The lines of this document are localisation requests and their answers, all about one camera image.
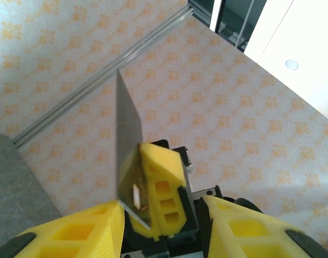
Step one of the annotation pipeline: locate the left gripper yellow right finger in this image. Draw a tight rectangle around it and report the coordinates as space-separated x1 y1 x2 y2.
198 195 328 258

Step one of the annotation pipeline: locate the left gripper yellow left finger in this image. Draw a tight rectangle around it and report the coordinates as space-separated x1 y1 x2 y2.
0 200 125 258

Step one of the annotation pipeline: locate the silver credit card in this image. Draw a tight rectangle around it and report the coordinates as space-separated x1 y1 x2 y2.
115 69 154 231

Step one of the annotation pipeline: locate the round white ceiling light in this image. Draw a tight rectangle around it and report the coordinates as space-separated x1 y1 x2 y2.
284 59 300 71

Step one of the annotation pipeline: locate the aluminium corner post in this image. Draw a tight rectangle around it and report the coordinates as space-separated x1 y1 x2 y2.
12 5 194 150

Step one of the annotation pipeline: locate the grey window frame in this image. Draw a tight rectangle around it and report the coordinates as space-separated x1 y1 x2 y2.
187 0 267 52

